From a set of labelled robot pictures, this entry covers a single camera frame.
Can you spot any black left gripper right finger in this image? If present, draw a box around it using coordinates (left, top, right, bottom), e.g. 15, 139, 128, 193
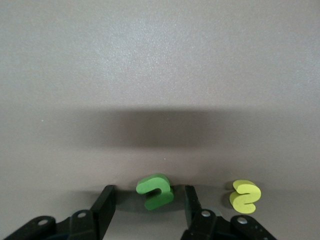
179, 184, 276, 240

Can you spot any brown table cover sheet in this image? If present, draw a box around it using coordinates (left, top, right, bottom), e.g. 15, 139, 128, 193
0, 0, 320, 240

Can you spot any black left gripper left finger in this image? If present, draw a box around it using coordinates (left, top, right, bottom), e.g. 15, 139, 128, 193
0, 184, 116, 240

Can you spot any yellow foam letter s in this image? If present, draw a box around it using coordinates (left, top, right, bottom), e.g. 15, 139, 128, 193
229, 178, 262, 214

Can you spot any green foam letter n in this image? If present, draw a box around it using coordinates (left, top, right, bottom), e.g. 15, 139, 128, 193
135, 173, 175, 211

